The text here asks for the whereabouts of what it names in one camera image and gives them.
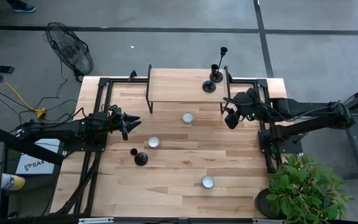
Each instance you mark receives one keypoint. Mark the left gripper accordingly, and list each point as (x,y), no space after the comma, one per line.
(113,121)

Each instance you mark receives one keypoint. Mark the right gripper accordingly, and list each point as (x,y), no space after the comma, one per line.
(232,119)

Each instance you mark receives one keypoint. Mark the white candle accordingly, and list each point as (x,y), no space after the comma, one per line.
(208,182)
(153,142)
(187,118)

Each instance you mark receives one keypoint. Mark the tall black candlestick holder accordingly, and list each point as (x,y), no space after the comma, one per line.
(216,76)

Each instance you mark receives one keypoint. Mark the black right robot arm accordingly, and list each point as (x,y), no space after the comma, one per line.
(306,112)

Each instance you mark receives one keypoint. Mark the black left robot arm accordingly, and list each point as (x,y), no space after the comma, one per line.
(57,130)

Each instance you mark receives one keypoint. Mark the short black candlestick holder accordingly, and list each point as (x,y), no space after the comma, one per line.
(141,159)

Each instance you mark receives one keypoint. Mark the medium black candlestick holder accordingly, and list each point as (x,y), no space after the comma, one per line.
(209,86)

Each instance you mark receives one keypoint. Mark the black clamp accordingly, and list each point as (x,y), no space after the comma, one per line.
(132,74)

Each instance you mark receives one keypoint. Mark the black plant pot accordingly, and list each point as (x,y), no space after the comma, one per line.
(261,203)

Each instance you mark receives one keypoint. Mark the yellow power plug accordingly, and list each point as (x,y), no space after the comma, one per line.
(41,113)

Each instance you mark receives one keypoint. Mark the black floor fan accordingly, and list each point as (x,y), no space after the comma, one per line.
(70,49)

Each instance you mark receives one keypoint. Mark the green leafy plant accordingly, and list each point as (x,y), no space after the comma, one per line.
(303,189)

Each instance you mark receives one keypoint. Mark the white cardboard box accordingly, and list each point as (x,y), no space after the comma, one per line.
(39,161)

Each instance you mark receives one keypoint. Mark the yellow white can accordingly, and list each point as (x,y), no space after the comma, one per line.
(14,182)

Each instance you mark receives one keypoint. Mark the person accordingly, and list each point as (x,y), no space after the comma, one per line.
(23,7)

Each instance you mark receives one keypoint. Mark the black metal rig frame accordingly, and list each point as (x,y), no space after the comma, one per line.
(103,82)

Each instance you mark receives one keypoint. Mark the wooden shelf riser black frame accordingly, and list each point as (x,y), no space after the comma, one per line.
(179,84)

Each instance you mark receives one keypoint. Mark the silver metal bracket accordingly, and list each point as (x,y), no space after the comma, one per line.
(95,221)
(267,221)

